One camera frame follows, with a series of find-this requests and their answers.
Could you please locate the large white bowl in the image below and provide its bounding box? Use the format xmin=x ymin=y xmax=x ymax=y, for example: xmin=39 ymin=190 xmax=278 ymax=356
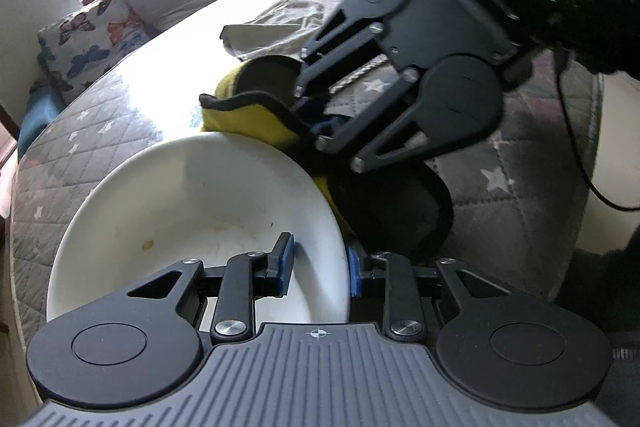
xmin=46 ymin=132 xmax=349 ymax=323

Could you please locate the yellow and black cleaning cloth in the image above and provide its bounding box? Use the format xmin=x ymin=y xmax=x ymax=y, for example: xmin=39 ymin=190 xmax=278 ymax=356
xmin=198 ymin=55 xmax=454 ymax=263

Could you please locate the grey towel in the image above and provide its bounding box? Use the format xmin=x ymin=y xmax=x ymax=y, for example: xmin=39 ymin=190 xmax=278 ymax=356
xmin=220 ymin=0 xmax=344 ymax=61

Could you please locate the large butterfly pillow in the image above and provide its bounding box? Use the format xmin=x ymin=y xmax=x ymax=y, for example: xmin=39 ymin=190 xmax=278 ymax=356
xmin=38 ymin=0 xmax=150 ymax=104

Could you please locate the black cable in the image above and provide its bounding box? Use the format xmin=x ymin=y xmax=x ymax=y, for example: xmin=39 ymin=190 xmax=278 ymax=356
xmin=552 ymin=48 xmax=640 ymax=212

